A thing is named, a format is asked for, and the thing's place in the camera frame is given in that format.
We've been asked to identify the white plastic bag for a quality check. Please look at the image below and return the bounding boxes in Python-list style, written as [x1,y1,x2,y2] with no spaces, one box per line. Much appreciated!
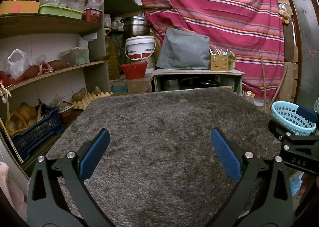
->
[7,49,30,80]

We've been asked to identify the yellow cardboard box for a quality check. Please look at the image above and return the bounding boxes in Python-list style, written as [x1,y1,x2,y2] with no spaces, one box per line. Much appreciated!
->
[0,1,40,15]

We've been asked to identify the sweet potato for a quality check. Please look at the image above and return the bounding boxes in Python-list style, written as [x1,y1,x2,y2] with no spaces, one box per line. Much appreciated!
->
[22,65,41,79]
[47,60,71,70]

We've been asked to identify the red striped cloth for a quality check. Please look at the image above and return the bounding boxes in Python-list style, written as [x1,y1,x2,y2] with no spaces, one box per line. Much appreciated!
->
[136,0,286,100]

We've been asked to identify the black pan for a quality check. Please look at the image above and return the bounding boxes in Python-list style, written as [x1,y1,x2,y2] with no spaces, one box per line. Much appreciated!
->
[198,80,220,87]

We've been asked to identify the clear bottle yellow label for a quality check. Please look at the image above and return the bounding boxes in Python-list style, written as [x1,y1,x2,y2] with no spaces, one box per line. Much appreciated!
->
[243,90,255,104]

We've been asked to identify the dark red mesh basket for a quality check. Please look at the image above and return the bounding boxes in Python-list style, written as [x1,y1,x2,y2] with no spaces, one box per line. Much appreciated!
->
[58,102,75,123]

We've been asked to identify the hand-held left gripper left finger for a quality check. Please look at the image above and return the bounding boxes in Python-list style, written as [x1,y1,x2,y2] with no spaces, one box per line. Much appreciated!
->
[26,128,112,227]

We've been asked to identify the white plastic bucket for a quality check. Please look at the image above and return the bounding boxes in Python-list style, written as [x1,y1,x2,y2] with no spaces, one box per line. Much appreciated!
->
[125,36,156,60]

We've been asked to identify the dark blue plastic crate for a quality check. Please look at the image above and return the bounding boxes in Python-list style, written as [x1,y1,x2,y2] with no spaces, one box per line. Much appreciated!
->
[11,106,65,156]

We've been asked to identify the red woven basket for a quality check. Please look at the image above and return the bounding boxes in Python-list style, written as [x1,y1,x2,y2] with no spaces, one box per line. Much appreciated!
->
[121,62,148,80]

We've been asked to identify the bundle of chopsticks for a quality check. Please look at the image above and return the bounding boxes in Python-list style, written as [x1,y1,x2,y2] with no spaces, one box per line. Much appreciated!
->
[210,47,228,56]

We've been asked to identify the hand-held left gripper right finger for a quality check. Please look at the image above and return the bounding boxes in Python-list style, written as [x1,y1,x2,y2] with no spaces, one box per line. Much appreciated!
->
[210,127,294,227]

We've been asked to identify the grey low cabinet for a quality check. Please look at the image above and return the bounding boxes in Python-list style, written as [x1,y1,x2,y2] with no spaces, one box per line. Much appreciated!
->
[152,69,245,96]

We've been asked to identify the steel steamer pot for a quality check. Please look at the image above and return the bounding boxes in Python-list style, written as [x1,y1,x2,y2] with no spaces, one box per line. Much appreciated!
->
[121,16,153,37]

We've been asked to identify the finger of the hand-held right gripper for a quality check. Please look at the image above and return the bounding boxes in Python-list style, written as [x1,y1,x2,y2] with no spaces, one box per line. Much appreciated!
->
[296,106,319,136]
[268,119,300,147]

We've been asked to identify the light blue plastic basket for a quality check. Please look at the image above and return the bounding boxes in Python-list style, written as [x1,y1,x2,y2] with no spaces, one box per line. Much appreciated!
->
[271,101,317,136]

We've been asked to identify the brown cardboard box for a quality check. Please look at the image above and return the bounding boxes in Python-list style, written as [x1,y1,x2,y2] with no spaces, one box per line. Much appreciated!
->
[111,74,153,93]

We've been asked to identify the stack of flattened cardboard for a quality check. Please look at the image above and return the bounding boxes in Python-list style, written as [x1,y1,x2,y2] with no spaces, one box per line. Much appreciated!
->
[279,25,299,103]

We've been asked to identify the green plastic tray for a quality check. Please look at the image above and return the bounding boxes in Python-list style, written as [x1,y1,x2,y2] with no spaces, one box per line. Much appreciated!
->
[38,4,84,20]

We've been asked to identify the cardboard egg tray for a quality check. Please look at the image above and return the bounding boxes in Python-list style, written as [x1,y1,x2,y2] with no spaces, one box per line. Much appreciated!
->
[72,92,113,110]

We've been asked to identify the grey cloth cover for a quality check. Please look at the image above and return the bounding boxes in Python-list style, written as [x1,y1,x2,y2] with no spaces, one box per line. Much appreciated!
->
[157,28,211,70]

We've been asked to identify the small red plastic basket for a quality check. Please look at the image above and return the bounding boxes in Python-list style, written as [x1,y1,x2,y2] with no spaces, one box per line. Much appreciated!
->
[83,8,102,23]

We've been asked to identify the large yellow oil bottle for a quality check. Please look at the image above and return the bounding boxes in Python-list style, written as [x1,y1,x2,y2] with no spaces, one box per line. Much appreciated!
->
[105,29,120,80]

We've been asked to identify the wooden handled broom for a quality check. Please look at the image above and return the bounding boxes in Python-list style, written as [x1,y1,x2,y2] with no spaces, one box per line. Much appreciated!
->
[258,50,269,101]
[270,66,289,113]

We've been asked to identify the potatoes in yellow net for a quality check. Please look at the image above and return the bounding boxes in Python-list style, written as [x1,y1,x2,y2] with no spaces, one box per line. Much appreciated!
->
[5,102,38,134]

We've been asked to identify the clear plastic container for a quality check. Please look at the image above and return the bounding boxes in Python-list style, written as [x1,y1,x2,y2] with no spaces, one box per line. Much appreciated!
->
[59,46,90,66]

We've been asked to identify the wooden pole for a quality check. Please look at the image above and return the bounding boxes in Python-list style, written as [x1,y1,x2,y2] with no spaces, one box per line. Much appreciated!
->
[141,4,173,11]

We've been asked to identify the wooden shelf unit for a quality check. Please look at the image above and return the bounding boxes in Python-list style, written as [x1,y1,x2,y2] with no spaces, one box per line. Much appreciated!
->
[0,0,113,170]

